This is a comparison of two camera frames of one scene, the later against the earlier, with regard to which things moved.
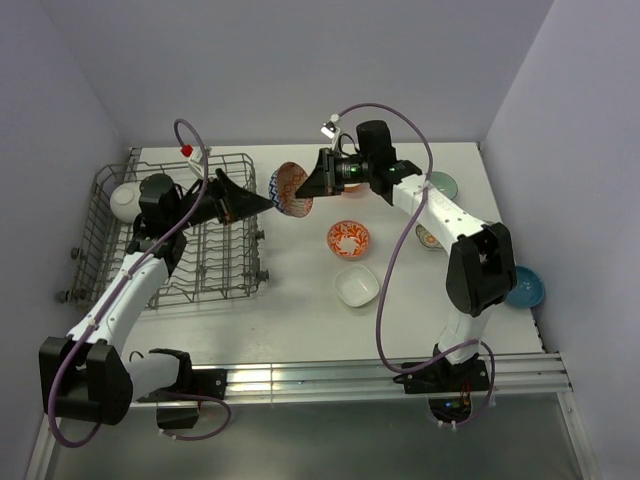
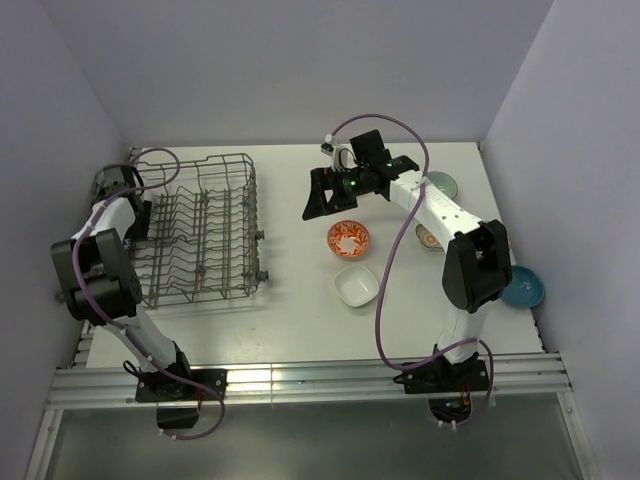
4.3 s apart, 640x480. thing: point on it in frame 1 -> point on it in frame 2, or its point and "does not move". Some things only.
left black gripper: x=230 y=201 -> x=139 y=228
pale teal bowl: x=444 y=183 does not move
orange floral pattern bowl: x=348 y=239 does not move
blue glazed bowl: x=528 y=289 does not move
